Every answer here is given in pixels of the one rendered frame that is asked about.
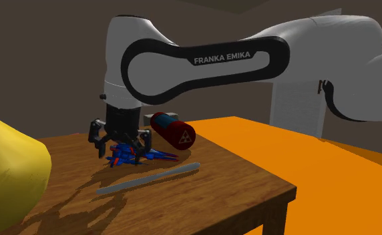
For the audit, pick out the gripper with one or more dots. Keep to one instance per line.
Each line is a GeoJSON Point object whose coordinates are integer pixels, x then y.
{"type": "Point", "coordinates": [122, 118]}

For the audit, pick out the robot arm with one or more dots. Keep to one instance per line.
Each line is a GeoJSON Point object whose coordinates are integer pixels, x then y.
{"type": "Point", "coordinates": [308, 49]}

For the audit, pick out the blue and red toy spaceship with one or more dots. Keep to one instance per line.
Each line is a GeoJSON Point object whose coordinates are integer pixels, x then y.
{"type": "Point", "coordinates": [126, 154]}

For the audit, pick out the long grey rod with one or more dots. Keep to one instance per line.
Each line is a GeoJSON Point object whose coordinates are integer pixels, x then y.
{"type": "Point", "coordinates": [148, 179]}

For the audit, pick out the red cylinder with blue band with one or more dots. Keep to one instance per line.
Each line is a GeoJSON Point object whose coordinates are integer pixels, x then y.
{"type": "Point", "coordinates": [173, 131]}

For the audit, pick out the small grey box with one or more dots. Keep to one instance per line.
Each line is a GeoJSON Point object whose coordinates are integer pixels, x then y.
{"type": "Point", "coordinates": [173, 116]}

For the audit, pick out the brown wooden table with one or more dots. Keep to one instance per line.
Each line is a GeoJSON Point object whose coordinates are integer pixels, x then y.
{"type": "Point", "coordinates": [210, 195]}

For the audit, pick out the large yellow rounded object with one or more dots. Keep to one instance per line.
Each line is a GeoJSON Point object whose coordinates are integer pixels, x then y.
{"type": "Point", "coordinates": [8, 172]}

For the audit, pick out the white door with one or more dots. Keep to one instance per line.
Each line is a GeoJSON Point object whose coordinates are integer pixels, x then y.
{"type": "Point", "coordinates": [296, 107]}

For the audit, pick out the orange flat-topped furniture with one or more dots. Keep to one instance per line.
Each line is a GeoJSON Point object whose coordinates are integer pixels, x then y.
{"type": "Point", "coordinates": [324, 182]}

